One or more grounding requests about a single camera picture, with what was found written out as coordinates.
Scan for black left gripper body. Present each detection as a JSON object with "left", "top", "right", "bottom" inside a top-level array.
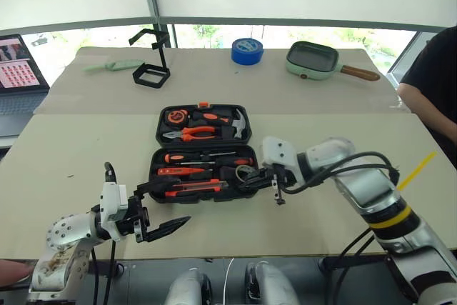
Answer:
[{"left": 114, "top": 193, "right": 151, "bottom": 244}]

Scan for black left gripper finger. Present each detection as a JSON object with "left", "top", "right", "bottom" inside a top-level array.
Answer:
[
  {"left": 144, "top": 216, "right": 193, "bottom": 244},
  {"left": 135, "top": 178, "right": 179, "bottom": 197}
]

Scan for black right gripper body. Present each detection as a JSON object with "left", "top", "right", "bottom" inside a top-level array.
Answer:
[{"left": 263, "top": 164, "right": 298, "bottom": 206}]

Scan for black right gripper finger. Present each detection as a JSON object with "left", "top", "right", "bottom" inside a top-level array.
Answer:
[
  {"left": 242, "top": 168, "right": 269, "bottom": 183},
  {"left": 236, "top": 176, "right": 275, "bottom": 192}
]

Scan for small dark tape roll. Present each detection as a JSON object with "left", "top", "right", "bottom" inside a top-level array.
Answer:
[{"left": 233, "top": 164, "right": 258, "bottom": 183}]

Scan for orange black screwdriver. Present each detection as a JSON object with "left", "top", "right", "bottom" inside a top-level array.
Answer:
[
  {"left": 163, "top": 151, "right": 238, "bottom": 164},
  {"left": 174, "top": 156, "right": 256, "bottom": 168}
]

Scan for orange tester pen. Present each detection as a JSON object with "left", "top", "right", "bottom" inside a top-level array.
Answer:
[{"left": 156, "top": 166, "right": 217, "bottom": 177}]

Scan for orange black utility knife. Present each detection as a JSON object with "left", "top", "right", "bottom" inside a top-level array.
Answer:
[{"left": 164, "top": 179, "right": 230, "bottom": 199}]

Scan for black tool case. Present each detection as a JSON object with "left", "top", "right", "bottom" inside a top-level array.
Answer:
[{"left": 147, "top": 101, "right": 261, "bottom": 206}]

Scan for grey rounded shape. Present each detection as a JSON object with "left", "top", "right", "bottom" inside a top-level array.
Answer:
[
  {"left": 165, "top": 269, "right": 214, "bottom": 305},
  {"left": 245, "top": 261, "right": 299, "bottom": 305}
]

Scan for orange black pliers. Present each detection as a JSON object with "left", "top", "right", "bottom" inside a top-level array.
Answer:
[{"left": 162, "top": 126, "right": 218, "bottom": 143}]

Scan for orange black tape measure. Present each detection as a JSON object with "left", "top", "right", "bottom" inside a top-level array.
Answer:
[{"left": 165, "top": 108, "right": 189, "bottom": 126}]

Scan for orange black claw hammer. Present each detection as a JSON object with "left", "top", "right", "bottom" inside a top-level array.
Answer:
[{"left": 190, "top": 109, "right": 250, "bottom": 141}]

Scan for blue tape roll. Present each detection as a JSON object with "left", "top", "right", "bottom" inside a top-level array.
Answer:
[{"left": 231, "top": 37, "right": 265, "bottom": 67}]

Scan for light green spatula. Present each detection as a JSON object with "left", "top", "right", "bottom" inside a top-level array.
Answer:
[{"left": 82, "top": 59, "right": 144, "bottom": 74}]

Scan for pink rounded object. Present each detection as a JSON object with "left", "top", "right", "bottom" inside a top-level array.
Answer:
[{"left": 0, "top": 259, "right": 37, "bottom": 285}]

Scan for yellow tape strip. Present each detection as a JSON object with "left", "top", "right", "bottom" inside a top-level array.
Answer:
[{"left": 396, "top": 151, "right": 438, "bottom": 192}]

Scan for open laptop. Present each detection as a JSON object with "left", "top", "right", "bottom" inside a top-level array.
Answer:
[{"left": 0, "top": 33, "right": 51, "bottom": 138}]

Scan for person in black shirt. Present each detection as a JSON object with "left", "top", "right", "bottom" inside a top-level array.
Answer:
[{"left": 398, "top": 25, "right": 457, "bottom": 131}]

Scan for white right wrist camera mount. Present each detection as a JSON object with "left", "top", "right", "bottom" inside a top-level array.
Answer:
[{"left": 261, "top": 136, "right": 298, "bottom": 172}]

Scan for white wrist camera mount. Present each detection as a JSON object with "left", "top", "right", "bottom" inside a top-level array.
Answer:
[
  {"left": 99, "top": 181, "right": 129, "bottom": 243},
  {"left": 261, "top": 136, "right": 298, "bottom": 172}
]

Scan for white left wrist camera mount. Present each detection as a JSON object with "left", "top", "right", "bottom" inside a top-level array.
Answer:
[{"left": 99, "top": 181, "right": 129, "bottom": 243}]

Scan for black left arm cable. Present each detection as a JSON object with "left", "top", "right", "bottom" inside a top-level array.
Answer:
[{"left": 90, "top": 161, "right": 120, "bottom": 305}]

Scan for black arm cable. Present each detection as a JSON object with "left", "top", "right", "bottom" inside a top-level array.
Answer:
[
  {"left": 278, "top": 151, "right": 400, "bottom": 196},
  {"left": 90, "top": 161, "right": 120, "bottom": 305}
]

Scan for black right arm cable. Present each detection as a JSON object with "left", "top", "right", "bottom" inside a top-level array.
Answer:
[{"left": 278, "top": 151, "right": 400, "bottom": 196}]

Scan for thin white cable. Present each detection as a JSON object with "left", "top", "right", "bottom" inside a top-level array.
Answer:
[{"left": 221, "top": 257, "right": 237, "bottom": 305}]

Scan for black wire frame stand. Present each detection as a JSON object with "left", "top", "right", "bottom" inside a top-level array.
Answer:
[{"left": 128, "top": 28, "right": 172, "bottom": 90}]

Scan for green pan with brown handle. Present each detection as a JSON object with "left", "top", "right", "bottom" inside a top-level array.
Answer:
[{"left": 284, "top": 41, "right": 381, "bottom": 83}]

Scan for grey window frame post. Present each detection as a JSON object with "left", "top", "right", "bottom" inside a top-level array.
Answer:
[{"left": 136, "top": 0, "right": 179, "bottom": 49}]

